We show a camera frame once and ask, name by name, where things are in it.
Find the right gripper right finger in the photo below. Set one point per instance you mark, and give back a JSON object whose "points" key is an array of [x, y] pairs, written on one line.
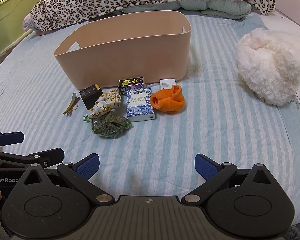
{"points": [[215, 174]]}

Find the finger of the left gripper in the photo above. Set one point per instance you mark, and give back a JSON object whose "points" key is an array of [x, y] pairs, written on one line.
{"points": [[11, 138], [45, 158]]}

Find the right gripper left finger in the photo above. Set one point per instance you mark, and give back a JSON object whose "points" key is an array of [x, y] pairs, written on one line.
{"points": [[77, 177]]}

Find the green snack packet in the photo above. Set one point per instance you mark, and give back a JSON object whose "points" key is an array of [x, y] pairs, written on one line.
{"points": [[110, 125]]}

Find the olive hair clip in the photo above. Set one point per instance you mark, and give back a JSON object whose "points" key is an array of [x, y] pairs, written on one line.
{"points": [[72, 105]]}

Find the black box with yellow corner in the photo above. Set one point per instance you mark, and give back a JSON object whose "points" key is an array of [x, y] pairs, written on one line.
{"points": [[90, 95]]}

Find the sunflower print scrunchie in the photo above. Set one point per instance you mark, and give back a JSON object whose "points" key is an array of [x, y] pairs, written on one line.
{"points": [[108, 101]]}

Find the orange socks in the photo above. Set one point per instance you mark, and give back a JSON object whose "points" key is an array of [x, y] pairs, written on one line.
{"points": [[168, 100]]}

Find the blue white tissue pack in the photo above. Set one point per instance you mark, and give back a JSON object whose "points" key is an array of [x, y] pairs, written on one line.
{"points": [[139, 107]]}

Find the black box with yellow stars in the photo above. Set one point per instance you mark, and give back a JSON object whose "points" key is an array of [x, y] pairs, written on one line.
{"points": [[131, 84]]}

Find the small white card box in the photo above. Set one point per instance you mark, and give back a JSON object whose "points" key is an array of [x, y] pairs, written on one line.
{"points": [[167, 83]]}

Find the blue striped bed sheet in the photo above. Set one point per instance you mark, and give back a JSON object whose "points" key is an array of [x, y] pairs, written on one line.
{"points": [[222, 118]]}

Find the white plush bunny toy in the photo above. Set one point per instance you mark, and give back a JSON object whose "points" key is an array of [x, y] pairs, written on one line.
{"points": [[269, 64]]}

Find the beige plastic storage basket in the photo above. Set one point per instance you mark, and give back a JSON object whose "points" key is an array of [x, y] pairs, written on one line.
{"points": [[151, 44]]}

